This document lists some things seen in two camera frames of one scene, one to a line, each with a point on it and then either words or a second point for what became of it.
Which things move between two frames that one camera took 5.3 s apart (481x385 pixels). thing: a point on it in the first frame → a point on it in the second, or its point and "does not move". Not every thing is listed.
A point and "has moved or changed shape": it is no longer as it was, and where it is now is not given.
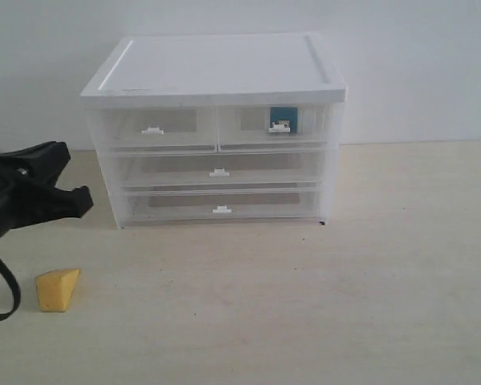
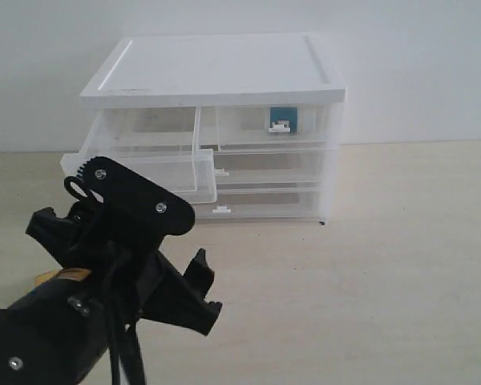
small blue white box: [283, 119] does not move
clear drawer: [161, 129] has moved or changed shape
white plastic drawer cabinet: [216, 129] does not move
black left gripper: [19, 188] → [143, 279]
